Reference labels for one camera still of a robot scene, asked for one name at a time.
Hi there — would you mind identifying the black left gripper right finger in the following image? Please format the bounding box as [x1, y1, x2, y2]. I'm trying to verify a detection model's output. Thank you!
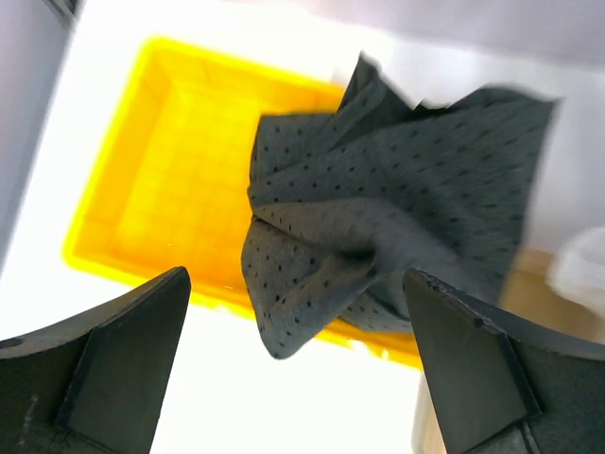
[403, 267, 605, 454]

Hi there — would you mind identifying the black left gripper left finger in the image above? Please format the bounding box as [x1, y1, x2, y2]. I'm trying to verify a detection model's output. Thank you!
[1, 267, 190, 453]

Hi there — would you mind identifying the grey polka dot skirt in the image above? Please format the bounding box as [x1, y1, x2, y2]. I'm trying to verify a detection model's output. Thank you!
[241, 58, 558, 359]

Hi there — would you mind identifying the white ruffled skirt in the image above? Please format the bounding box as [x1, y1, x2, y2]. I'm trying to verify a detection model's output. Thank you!
[546, 226, 605, 320]

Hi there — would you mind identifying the yellow plastic tray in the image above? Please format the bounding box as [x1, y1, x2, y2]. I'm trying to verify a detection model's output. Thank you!
[60, 34, 426, 375]

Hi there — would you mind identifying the aluminium frame post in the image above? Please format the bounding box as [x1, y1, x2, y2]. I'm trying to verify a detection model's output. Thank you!
[1, 0, 85, 263]

